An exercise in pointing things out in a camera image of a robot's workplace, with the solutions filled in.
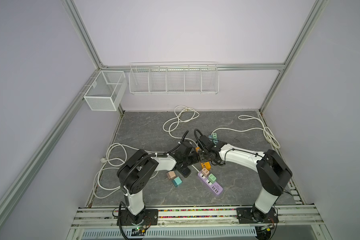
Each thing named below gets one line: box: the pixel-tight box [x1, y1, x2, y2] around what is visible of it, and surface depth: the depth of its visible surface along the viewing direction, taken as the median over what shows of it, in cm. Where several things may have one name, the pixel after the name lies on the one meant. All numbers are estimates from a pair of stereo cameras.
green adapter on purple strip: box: [208, 173, 217, 184], surface depth 82 cm
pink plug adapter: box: [166, 170, 176, 179], surface depth 88 cm
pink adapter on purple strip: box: [201, 167, 210, 177], surface depth 84 cm
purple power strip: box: [197, 169, 224, 195], surface depth 83 cm
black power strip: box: [177, 167, 191, 178], surface depth 88 cm
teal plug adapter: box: [172, 176, 183, 187], surface depth 85 cm
